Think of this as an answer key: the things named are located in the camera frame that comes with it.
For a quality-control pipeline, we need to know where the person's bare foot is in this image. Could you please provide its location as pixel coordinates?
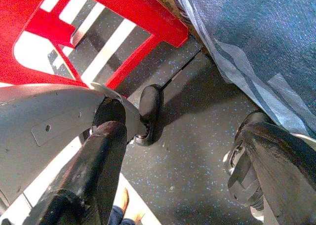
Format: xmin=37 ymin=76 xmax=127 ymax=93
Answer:
xmin=120 ymin=187 xmax=146 ymax=224

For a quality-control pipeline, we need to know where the person's blue jeans leg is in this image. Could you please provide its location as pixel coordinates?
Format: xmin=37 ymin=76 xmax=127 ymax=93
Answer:
xmin=108 ymin=205 xmax=136 ymax=225

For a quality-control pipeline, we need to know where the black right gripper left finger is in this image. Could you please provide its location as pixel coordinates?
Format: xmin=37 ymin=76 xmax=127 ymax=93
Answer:
xmin=37 ymin=120 xmax=128 ymax=225

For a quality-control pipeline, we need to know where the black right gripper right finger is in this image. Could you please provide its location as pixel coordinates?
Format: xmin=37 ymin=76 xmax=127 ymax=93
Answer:
xmin=227 ymin=110 xmax=316 ymax=225

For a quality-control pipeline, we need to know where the black robot foot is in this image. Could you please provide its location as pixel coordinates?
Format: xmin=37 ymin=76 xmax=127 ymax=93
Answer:
xmin=134 ymin=84 xmax=165 ymax=147

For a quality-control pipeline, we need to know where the red plastic chair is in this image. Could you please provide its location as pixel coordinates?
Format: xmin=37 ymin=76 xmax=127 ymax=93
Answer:
xmin=0 ymin=0 xmax=190 ymax=98

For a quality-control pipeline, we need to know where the silver robot leg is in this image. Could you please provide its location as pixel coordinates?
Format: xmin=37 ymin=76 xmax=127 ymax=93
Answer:
xmin=0 ymin=82 xmax=147 ymax=208

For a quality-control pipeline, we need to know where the blue grey plastic sheet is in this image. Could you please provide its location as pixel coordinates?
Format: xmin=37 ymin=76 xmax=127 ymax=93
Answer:
xmin=169 ymin=0 xmax=316 ymax=140

